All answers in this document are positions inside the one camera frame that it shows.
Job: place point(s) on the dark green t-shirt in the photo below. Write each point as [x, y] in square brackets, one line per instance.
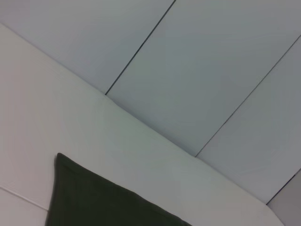
[98, 200]

